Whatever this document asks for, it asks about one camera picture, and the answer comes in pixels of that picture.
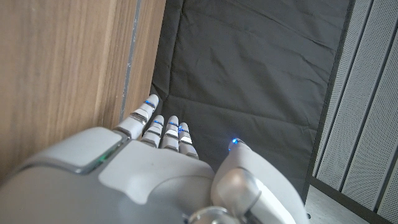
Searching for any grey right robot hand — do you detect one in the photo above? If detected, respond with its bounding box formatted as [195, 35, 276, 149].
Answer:
[0, 94, 310, 224]

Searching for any black backdrop curtain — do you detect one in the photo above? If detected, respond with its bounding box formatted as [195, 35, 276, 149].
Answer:
[149, 0, 355, 203]

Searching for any white perforated panel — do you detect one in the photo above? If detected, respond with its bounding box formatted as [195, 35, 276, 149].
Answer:
[312, 0, 398, 223]

